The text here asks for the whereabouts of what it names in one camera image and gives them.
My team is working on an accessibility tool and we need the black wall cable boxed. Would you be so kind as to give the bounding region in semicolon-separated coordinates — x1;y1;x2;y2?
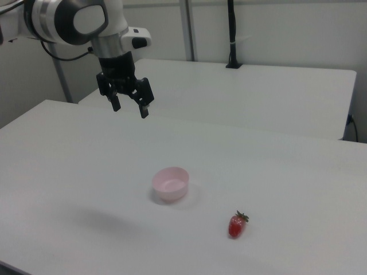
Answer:
346;114;360;142

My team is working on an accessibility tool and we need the white table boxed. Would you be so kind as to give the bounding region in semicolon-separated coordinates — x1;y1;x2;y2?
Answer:
77;58;357;141

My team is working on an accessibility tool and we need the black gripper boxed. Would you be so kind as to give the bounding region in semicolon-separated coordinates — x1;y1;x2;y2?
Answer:
96;51;155;119

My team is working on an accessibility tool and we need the grey wall frame post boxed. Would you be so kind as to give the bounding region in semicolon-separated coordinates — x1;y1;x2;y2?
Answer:
50;42;73;103
179;0;199;61

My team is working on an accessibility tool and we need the red strawberry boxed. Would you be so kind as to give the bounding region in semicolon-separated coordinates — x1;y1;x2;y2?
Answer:
228;210;249;238

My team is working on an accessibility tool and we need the pink plastic bowl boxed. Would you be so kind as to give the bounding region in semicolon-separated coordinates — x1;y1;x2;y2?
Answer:
151;167;190;205

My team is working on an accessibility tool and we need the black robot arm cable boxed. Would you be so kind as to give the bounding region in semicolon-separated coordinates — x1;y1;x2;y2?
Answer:
40;40;95;62

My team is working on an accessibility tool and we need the black camera stand pole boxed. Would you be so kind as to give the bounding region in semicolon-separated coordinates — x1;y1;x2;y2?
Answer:
225;0;243;69

